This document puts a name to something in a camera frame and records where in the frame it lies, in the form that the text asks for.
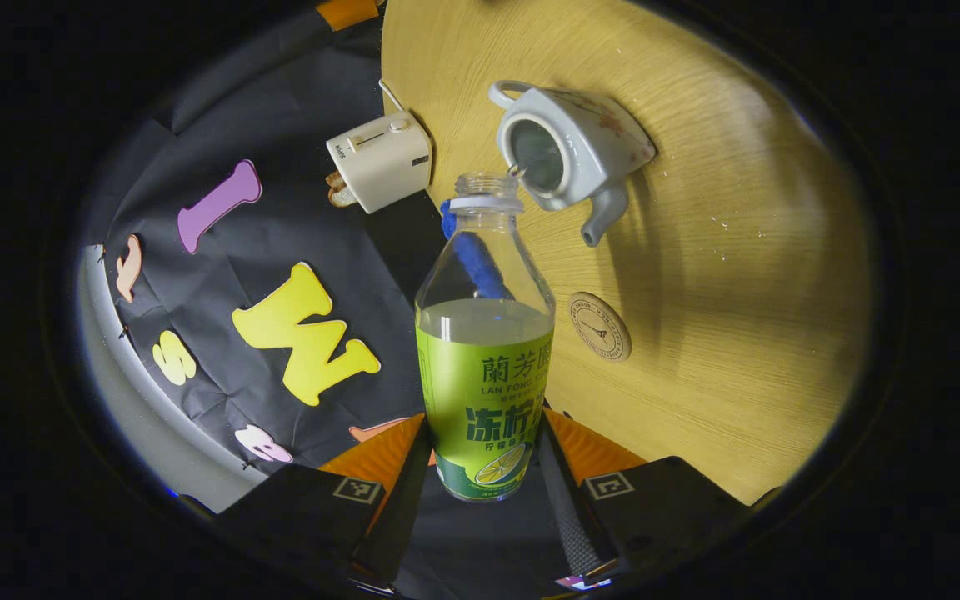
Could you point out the blue folded towel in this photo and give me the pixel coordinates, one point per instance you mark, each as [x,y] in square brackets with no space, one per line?
[447,223]

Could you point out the toast bread slice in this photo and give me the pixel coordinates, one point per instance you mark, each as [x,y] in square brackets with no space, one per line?
[343,197]
[335,179]

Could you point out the white ceramic teacup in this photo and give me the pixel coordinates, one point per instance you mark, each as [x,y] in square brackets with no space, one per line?
[588,125]

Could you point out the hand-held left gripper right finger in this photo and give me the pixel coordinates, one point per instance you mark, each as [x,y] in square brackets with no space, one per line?
[567,517]

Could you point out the black backdrop cloth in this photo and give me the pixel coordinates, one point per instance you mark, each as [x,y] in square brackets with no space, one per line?
[280,225]

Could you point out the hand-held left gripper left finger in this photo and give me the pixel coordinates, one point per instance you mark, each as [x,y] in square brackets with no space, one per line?
[405,517]

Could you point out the green label water bottle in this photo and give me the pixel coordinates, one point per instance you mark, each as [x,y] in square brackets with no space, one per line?
[484,392]

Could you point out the white toaster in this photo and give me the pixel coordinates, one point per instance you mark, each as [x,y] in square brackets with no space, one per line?
[380,162]

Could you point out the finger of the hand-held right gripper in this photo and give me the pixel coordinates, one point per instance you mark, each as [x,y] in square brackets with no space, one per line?
[347,12]

